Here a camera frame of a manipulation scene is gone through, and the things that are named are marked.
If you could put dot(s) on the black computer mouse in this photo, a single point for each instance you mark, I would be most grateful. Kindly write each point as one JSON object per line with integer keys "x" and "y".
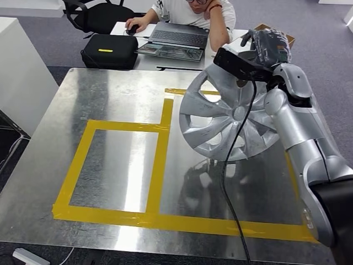
{"x": 133, "y": 30}

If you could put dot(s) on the yellow tape grid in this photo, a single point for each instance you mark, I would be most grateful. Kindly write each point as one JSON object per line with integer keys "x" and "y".
{"x": 162, "y": 164}

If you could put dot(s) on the black case with yellow label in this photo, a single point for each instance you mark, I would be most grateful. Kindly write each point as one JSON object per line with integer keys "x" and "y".
{"x": 108, "y": 51}

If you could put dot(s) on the silver wheel hubcap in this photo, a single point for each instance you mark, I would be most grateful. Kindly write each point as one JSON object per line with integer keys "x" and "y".
{"x": 204, "y": 108}

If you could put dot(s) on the white mouse pad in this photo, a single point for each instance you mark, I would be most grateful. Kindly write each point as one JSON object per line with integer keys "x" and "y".
{"x": 118, "y": 29}

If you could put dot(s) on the person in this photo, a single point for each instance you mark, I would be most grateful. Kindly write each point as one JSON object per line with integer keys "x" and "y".
{"x": 179, "y": 11}

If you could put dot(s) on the grey laptop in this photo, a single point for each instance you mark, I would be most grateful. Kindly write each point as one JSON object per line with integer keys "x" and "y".
{"x": 179, "y": 36}

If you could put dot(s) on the stainless steel workbench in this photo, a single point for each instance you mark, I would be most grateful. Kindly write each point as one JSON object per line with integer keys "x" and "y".
{"x": 110, "y": 102}

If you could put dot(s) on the black pen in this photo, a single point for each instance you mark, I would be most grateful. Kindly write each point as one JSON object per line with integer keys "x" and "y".
{"x": 179, "y": 68}

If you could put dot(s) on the black office chair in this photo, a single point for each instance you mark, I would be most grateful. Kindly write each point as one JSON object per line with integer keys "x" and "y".
{"x": 103, "y": 16}

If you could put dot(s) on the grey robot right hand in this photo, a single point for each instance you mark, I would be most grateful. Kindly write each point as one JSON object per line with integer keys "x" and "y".
{"x": 271, "y": 45}

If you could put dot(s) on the white foam board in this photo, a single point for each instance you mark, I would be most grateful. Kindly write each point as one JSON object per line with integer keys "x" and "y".
{"x": 240, "y": 43}

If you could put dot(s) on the white power strip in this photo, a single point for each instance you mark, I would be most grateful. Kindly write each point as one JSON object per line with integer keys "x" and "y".
{"x": 30, "y": 257}

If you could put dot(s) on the white cabinet panel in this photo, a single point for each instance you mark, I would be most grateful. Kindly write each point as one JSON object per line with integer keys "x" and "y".
{"x": 22, "y": 69}

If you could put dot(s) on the white low platform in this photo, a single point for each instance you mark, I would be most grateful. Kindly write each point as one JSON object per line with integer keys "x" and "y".
{"x": 349, "y": 20}

